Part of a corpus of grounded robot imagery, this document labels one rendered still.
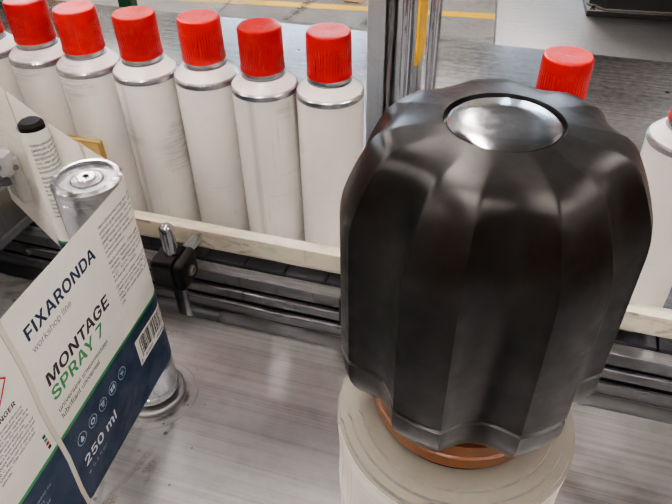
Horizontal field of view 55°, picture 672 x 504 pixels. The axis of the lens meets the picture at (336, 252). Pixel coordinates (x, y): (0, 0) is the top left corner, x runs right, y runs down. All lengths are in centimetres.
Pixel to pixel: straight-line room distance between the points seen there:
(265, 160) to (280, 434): 21
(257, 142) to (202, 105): 5
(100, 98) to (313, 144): 19
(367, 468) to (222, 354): 30
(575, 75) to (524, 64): 65
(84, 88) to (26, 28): 7
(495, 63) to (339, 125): 63
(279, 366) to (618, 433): 24
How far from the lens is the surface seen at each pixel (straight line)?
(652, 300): 54
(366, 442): 23
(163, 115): 55
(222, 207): 57
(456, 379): 17
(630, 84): 107
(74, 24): 56
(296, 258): 54
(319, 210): 53
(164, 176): 58
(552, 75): 45
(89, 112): 58
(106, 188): 36
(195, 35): 51
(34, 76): 61
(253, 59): 49
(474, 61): 109
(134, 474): 46
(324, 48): 47
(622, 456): 48
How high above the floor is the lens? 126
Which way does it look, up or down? 40 degrees down
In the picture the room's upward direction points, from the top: 1 degrees counter-clockwise
